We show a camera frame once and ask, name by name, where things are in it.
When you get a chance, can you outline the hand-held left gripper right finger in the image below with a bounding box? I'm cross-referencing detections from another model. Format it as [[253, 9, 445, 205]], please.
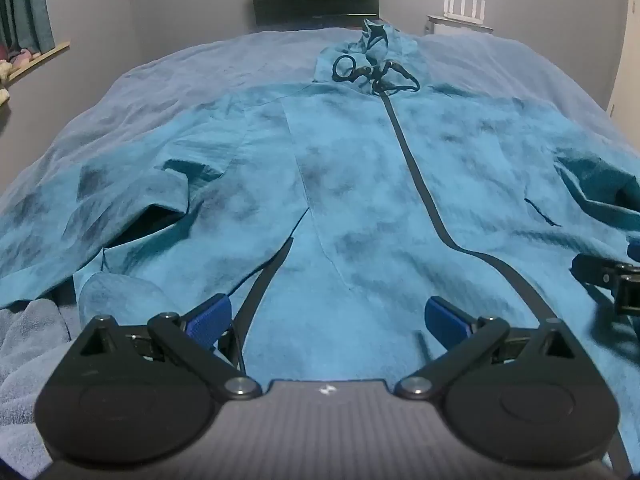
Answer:
[[394, 296, 576, 402]]

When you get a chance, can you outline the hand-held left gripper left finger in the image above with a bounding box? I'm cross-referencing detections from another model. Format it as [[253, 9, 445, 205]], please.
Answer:
[[74, 294, 263, 402]]

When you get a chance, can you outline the teal zip hooded jacket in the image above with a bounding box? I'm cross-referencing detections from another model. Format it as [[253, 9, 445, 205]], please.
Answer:
[[0, 19, 640, 476]]

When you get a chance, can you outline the light blue fleece blanket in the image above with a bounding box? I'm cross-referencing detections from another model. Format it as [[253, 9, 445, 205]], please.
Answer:
[[0, 27, 640, 480]]

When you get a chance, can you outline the white router with antennas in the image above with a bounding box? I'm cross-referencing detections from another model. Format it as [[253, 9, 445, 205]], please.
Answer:
[[425, 0, 495, 36]]

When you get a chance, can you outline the wooden window sill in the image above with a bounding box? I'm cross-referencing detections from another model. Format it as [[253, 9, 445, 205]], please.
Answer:
[[7, 41, 71, 83]]

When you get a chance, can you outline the teal curtain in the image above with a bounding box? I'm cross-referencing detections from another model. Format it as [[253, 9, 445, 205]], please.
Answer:
[[0, 0, 55, 53]]

